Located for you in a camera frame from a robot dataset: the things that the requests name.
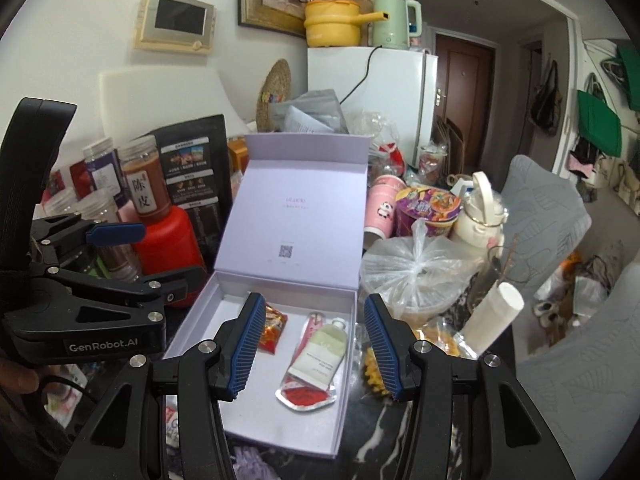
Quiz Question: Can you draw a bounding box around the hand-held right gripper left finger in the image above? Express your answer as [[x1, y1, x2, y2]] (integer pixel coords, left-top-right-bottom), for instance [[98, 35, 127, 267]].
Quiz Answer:
[[55, 291, 267, 480]]

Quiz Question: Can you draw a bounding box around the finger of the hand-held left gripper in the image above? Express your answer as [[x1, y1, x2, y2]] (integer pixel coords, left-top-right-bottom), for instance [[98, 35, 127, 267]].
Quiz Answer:
[[31, 212, 147, 266], [45, 264, 208, 323]]

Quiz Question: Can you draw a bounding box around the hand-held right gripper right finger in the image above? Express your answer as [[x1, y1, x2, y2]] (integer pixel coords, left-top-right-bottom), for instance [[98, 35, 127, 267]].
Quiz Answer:
[[363, 293, 568, 480]]

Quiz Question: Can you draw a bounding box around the red orange snack packet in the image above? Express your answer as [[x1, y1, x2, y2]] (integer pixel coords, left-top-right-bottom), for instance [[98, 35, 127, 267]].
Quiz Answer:
[[257, 304, 289, 356]]

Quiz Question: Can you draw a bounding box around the white hand cream tube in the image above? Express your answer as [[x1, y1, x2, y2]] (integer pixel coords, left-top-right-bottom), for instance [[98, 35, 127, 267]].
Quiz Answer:
[[286, 317, 348, 391]]

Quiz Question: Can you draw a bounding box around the pink drink pouch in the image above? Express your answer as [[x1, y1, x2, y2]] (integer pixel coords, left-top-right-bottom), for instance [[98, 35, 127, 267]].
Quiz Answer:
[[274, 311, 337, 412]]

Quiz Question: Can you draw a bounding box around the lavender gift box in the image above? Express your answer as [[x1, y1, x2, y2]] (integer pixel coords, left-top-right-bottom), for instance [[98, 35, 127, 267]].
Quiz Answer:
[[162, 132, 371, 461]]

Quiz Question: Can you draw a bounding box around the person's left hand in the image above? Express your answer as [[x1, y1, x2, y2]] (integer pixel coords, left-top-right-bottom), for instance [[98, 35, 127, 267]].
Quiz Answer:
[[0, 358, 41, 396]]

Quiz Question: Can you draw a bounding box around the red canister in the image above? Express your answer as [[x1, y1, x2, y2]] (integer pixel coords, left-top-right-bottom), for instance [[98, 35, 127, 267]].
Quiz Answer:
[[134, 207, 208, 308]]

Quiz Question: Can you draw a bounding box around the cluster of spice jars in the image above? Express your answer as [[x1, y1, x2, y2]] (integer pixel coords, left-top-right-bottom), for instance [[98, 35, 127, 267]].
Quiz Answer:
[[37, 135, 173, 286]]

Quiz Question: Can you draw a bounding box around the bag of waffles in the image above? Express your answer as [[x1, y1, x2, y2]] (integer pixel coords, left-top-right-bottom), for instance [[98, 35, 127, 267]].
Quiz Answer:
[[360, 315, 476, 396]]

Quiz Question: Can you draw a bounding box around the clear plastic bag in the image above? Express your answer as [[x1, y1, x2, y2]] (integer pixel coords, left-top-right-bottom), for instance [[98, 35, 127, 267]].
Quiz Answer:
[[360, 220, 493, 321]]

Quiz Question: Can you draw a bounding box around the black stand-up pouch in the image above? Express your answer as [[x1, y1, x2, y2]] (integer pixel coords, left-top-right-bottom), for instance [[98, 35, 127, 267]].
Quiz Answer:
[[145, 114, 233, 271]]

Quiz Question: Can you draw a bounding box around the white cylindrical bottle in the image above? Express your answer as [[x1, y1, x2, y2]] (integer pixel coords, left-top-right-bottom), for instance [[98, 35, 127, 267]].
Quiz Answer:
[[459, 281, 525, 358]]

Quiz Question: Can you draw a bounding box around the pink panda paper cup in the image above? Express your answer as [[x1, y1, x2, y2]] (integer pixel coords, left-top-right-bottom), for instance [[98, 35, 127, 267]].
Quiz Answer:
[[364, 175, 407, 241]]

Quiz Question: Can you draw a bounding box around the purple instant noodle bowl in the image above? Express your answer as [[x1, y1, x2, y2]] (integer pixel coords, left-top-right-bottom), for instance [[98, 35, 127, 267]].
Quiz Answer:
[[395, 186, 463, 238]]

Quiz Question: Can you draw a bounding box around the red plastic bag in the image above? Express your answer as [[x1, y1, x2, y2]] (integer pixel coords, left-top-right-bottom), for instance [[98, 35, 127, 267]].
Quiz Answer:
[[372, 142, 408, 171]]

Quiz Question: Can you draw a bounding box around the grey covered chair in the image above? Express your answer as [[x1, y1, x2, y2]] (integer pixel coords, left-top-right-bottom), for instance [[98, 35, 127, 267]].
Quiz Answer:
[[492, 155, 593, 281], [515, 260, 640, 480]]

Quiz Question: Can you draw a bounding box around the round woven straw fan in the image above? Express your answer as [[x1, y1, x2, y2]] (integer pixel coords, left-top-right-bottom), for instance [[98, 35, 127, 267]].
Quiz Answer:
[[256, 58, 292, 133]]

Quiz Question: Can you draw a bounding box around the grey mailer bag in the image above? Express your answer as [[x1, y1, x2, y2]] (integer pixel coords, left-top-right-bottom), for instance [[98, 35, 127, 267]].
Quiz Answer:
[[272, 89, 351, 136]]

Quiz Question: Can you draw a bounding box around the white fridge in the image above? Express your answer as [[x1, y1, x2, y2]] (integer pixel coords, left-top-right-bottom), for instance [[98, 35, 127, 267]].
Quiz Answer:
[[306, 46, 440, 171]]

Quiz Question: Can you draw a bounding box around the brown entrance door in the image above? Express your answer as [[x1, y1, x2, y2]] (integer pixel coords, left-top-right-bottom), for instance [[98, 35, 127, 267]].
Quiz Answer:
[[434, 32, 496, 181]]

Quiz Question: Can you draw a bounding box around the black handbag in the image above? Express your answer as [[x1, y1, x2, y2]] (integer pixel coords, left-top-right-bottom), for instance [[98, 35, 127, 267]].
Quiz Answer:
[[530, 60, 563, 136]]

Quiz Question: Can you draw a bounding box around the yellow pot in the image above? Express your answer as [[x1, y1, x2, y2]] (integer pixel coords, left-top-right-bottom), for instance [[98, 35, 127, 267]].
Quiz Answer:
[[303, 0, 386, 48]]

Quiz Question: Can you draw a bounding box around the green tote bag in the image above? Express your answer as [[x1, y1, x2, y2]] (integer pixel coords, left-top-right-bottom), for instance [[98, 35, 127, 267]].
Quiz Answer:
[[576, 89, 623, 158], [616, 42, 640, 111]]

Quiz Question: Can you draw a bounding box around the green electric kettle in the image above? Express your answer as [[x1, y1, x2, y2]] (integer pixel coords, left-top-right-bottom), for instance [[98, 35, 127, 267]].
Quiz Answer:
[[370, 0, 423, 51]]

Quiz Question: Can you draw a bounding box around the cream water jug with handle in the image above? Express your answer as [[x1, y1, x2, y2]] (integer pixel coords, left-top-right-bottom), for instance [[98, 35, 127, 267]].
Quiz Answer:
[[450, 171, 510, 251]]

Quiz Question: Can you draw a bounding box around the wall intercom panel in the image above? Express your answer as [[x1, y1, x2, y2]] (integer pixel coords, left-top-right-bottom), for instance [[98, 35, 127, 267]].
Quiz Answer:
[[132, 0, 217, 66]]

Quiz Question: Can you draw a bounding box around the black kettle power cable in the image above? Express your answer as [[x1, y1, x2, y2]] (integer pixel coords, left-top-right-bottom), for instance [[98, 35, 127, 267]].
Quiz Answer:
[[340, 46, 381, 106]]

